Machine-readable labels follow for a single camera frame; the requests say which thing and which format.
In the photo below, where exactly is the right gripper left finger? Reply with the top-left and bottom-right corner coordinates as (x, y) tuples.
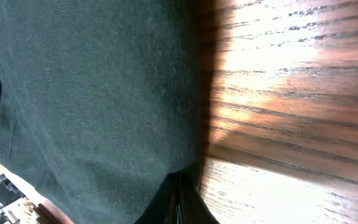
(135, 174), (177, 224)

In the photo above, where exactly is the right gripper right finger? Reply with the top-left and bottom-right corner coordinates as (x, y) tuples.
(178, 175), (219, 224)

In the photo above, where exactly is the black t-shirt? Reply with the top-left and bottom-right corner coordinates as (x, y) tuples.
(0, 0), (201, 223)

